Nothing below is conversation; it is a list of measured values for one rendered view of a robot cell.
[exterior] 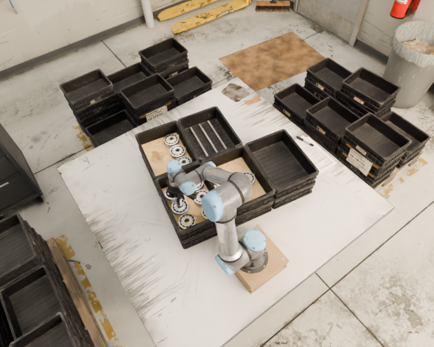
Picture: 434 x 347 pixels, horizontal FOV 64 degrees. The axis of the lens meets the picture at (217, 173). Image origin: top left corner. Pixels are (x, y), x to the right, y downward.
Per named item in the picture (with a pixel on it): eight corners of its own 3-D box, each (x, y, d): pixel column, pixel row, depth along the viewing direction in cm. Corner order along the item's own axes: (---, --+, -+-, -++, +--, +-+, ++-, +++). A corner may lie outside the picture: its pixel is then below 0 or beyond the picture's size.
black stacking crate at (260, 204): (274, 202, 208) (275, 191, 199) (229, 222, 201) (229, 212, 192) (242, 155, 230) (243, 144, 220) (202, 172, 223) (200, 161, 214)
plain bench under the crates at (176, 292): (361, 253, 272) (395, 206, 216) (190, 394, 221) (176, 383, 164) (236, 133, 351) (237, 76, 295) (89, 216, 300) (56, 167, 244)
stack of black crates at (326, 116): (354, 147, 316) (365, 121, 289) (331, 163, 306) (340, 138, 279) (322, 122, 336) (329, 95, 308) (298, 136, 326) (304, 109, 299)
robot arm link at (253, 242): (269, 251, 181) (272, 240, 170) (248, 266, 176) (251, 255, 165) (253, 234, 187) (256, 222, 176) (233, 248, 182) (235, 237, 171)
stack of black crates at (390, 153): (390, 176, 296) (412, 141, 260) (366, 194, 287) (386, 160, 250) (354, 147, 316) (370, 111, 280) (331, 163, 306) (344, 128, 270)
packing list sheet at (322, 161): (339, 162, 238) (339, 162, 237) (315, 178, 230) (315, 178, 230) (305, 133, 254) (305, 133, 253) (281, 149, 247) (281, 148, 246)
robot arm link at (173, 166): (171, 173, 174) (162, 162, 178) (173, 186, 183) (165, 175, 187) (184, 166, 177) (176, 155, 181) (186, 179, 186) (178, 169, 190)
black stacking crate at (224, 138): (242, 155, 230) (243, 144, 221) (202, 172, 223) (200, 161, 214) (217, 118, 251) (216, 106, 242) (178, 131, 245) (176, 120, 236)
